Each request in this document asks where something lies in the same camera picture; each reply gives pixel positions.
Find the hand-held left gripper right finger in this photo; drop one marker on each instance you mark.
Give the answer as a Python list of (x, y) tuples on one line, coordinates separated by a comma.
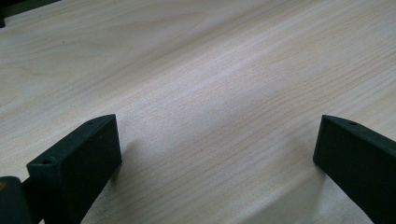
[(358, 158)]

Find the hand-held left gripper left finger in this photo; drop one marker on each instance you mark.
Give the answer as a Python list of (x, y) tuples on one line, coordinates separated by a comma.
[(77, 165)]

